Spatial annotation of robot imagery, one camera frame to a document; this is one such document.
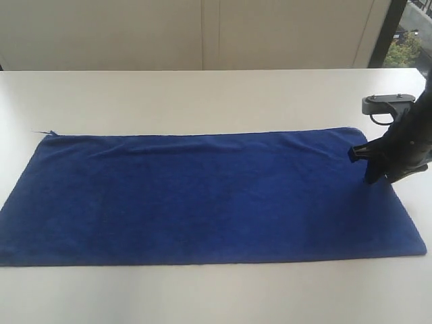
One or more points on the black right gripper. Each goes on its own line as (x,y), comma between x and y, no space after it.
(410,149)

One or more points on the blue terry towel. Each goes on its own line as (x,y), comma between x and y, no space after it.
(271,197)

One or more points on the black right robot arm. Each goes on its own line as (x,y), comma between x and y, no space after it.
(428,81)

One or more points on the green tree outside window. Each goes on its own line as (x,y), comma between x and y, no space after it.
(403,51)

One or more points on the black window frame post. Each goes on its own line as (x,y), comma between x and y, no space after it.
(386,34)

